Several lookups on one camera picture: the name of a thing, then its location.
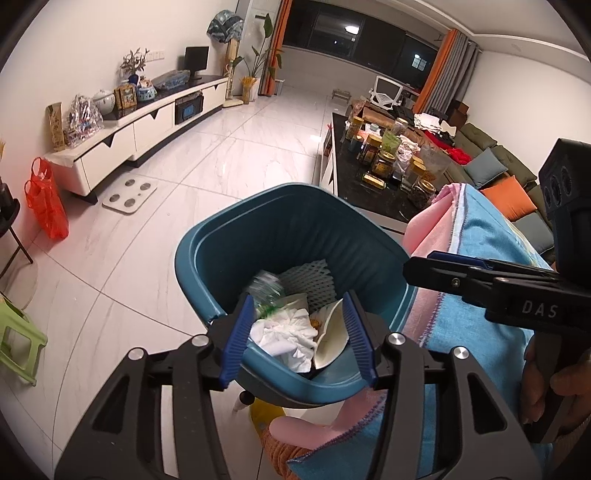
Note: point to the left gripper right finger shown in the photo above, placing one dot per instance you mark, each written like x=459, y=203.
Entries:
x=477, y=435

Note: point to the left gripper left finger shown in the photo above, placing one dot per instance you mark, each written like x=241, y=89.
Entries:
x=119, y=436

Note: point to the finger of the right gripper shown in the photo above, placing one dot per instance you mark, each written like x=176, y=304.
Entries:
x=474, y=285
x=488, y=264

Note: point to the white tissue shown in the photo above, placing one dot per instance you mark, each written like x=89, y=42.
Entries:
x=288, y=336

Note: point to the green cow snack wrapper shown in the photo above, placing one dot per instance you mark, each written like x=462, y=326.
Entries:
x=266, y=291

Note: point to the right hand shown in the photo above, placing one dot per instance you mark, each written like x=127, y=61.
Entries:
x=573, y=381

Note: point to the orange cushion far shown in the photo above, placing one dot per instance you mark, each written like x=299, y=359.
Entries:
x=509, y=197

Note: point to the grey cushion near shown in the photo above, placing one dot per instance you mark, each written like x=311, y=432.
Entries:
x=536, y=231

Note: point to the grey cushion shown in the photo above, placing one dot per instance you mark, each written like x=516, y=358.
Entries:
x=536, y=231
x=485, y=168

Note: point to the grey cushion far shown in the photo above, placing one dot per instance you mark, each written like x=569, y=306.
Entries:
x=485, y=168

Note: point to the green sectional sofa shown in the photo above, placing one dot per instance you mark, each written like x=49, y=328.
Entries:
x=473, y=141

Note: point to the black coffee table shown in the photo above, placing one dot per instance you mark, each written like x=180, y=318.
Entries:
x=385, y=202

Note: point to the blue floral tablecloth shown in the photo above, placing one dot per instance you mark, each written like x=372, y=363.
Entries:
x=460, y=221

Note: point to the white foam fruit net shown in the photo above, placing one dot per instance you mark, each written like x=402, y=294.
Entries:
x=313, y=279

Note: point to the white paper plate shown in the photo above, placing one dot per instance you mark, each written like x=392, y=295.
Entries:
x=332, y=337

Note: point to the green plastic stool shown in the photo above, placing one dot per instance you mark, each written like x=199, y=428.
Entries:
x=21, y=342

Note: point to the right orange curtain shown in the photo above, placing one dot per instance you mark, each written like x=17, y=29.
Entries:
x=450, y=75

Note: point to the orange curtain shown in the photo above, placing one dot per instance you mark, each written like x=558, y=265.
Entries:
x=450, y=75
x=274, y=46

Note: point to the white office chair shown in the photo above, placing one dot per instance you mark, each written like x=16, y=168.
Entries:
x=386, y=93

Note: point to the white bathroom scale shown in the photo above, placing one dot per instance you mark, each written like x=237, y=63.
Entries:
x=128, y=194

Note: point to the red plastic bag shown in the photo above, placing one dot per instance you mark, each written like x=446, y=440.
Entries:
x=43, y=199

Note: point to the left orange curtain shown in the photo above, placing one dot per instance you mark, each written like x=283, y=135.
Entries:
x=274, y=46

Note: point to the potted plant yellow pot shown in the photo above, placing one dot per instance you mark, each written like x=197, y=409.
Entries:
x=266, y=59

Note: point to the white tv cabinet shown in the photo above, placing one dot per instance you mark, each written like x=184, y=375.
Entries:
x=133, y=135

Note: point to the white air conditioner tower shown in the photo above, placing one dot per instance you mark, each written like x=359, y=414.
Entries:
x=252, y=13

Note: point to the small black monitor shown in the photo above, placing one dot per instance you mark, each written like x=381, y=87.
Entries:
x=195, y=59

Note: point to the black camera box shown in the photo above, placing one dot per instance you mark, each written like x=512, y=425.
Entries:
x=565, y=182

